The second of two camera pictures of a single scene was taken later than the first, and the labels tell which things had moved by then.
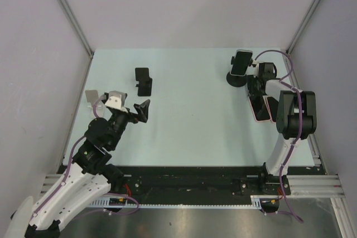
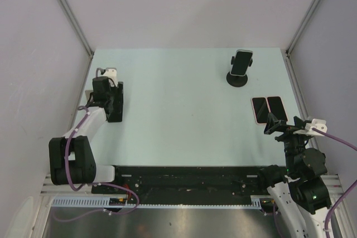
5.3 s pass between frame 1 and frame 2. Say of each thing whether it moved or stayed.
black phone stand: moved
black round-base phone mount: stayed
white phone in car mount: stayed
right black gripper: moved
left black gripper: moved
